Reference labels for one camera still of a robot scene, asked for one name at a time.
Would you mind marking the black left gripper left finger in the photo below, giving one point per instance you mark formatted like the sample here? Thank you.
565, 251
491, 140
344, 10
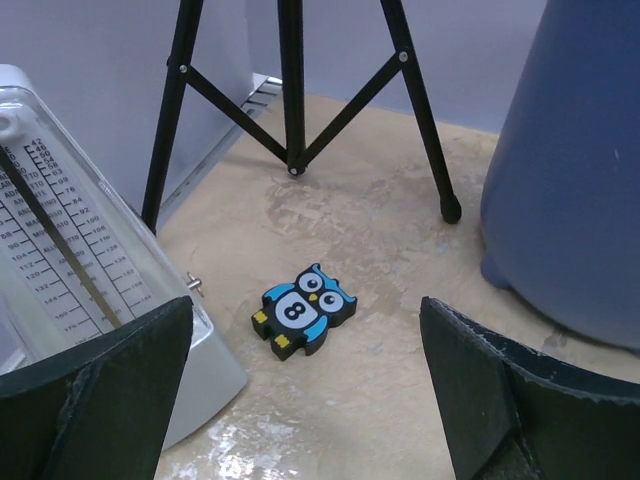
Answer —
99, 410

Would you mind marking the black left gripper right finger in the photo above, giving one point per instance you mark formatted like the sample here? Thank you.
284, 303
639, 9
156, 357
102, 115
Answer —
512, 412

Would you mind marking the white metronome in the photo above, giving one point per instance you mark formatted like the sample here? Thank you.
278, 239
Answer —
77, 262

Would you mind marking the blue trash bin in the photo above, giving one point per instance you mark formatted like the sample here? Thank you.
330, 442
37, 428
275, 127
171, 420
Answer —
560, 204

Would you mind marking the blue owl number magnet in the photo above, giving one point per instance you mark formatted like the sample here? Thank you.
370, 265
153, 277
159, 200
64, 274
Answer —
299, 314

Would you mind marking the black music stand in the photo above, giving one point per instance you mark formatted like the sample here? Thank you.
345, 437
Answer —
295, 152

